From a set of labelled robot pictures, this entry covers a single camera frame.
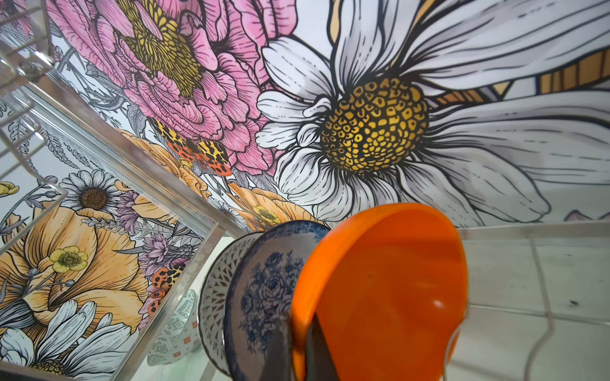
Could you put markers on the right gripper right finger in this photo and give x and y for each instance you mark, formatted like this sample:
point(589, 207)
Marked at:
point(319, 362)

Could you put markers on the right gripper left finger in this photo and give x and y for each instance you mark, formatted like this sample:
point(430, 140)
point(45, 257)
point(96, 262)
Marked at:
point(278, 366)

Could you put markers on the blue floral ceramic bowl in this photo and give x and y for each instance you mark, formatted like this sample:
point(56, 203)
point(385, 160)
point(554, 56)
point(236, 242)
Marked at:
point(261, 292)

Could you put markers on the white black lattice bowl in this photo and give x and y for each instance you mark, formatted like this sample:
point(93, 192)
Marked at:
point(213, 296)

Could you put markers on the orange plastic bowl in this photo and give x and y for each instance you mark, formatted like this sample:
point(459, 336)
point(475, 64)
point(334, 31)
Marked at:
point(389, 287)

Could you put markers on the green patterned ceramic bowl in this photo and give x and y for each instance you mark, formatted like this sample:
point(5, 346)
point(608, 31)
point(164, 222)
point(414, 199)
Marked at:
point(180, 336)

